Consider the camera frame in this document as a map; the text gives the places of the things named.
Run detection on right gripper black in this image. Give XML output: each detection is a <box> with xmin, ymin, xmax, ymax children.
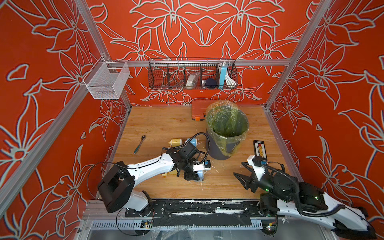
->
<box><xmin>232</xmin><ymin>164</ymin><xmax>289</xmax><ymax>204</ymax></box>

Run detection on blue sharpener back row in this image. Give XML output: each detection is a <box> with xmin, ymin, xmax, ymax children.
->
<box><xmin>185</xmin><ymin>138</ymin><xmax>199</xmax><ymax>147</ymax></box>

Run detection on light blue sharpener front row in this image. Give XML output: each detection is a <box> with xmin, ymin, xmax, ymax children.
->
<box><xmin>197</xmin><ymin>170</ymin><xmax>205</xmax><ymax>182</ymax></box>

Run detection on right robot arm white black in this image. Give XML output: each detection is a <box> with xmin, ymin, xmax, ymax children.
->
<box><xmin>234</xmin><ymin>161</ymin><xmax>377</xmax><ymax>240</ymax></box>

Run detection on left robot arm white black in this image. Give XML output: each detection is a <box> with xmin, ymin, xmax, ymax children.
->
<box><xmin>97</xmin><ymin>139</ymin><xmax>211</xmax><ymax>215</ymax></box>

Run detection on yellow sharpener front row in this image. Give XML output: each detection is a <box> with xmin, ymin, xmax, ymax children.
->
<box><xmin>162</xmin><ymin>170</ymin><xmax>178</xmax><ymax>177</ymax></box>

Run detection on yellow sharpener row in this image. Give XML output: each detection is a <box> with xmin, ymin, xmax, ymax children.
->
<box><xmin>169</xmin><ymin>138</ymin><xmax>184</xmax><ymax>148</ymax></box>
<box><xmin>162</xmin><ymin>170</ymin><xmax>178</xmax><ymax>177</ymax></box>

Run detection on yellow sharpener back row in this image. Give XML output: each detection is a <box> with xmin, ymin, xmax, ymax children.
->
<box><xmin>169</xmin><ymin>138</ymin><xmax>184</xmax><ymax>148</ymax></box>

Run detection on black connector board yellow plugs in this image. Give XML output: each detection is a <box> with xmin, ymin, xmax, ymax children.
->
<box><xmin>253</xmin><ymin>140</ymin><xmax>268</xmax><ymax>161</ymax></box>

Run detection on dark grey garbage bin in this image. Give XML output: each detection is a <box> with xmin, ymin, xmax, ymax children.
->
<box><xmin>206</xmin><ymin>132</ymin><xmax>241</xmax><ymax>161</ymax></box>

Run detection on yellow-green plastic bin liner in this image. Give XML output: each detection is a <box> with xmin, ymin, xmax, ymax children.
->
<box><xmin>205</xmin><ymin>100</ymin><xmax>250</xmax><ymax>154</ymax></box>

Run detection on metal spoon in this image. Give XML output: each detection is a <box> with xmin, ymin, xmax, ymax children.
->
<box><xmin>134</xmin><ymin>135</ymin><xmax>146</xmax><ymax>155</ymax></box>

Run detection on orange tool case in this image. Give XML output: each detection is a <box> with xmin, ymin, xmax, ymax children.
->
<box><xmin>192</xmin><ymin>100</ymin><xmax>215</xmax><ymax>121</ymax></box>

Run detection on dark blue round object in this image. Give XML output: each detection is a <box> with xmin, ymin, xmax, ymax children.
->
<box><xmin>205</xmin><ymin>78</ymin><xmax>218</xmax><ymax>90</ymax></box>

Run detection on silver packet in basket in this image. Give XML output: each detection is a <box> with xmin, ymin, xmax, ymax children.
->
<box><xmin>186</xmin><ymin>73</ymin><xmax>200</xmax><ymax>90</ymax></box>

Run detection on light blue box in basket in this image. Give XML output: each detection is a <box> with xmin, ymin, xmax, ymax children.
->
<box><xmin>218</xmin><ymin>65</ymin><xmax>227</xmax><ymax>90</ymax></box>

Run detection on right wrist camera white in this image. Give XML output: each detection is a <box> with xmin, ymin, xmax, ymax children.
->
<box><xmin>247</xmin><ymin>155</ymin><xmax>266</xmax><ymax>181</ymax></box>

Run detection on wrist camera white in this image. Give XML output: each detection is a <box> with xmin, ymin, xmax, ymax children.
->
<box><xmin>247</xmin><ymin>155</ymin><xmax>266</xmax><ymax>181</ymax></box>
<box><xmin>193</xmin><ymin>160</ymin><xmax>211</xmax><ymax>172</ymax></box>

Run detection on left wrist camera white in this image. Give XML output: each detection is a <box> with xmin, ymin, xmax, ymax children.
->
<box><xmin>193</xmin><ymin>160</ymin><xmax>211</xmax><ymax>172</ymax></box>

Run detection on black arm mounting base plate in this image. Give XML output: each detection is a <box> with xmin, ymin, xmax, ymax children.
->
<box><xmin>124</xmin><ymin>199</ymin><xmax>269</xmax><ymax>229</ymax></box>

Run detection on white cable in basket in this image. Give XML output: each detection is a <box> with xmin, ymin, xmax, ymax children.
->
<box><xmin>224</xmin><ymin>68</ymin><xmax>238</xmax><ymax>89</ymax></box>

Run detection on black wire wall basket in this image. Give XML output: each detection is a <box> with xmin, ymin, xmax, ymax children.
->
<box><xmin>148</xmin><ymin>57</ymin><xmax>238</xmax><ymax>90</ymax></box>

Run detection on clear plastic wall bin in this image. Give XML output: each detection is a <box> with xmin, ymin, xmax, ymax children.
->
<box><xmin>84</xmin><ymin>62</ymin><xmax>131</xmax><ymax>100</ymax></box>

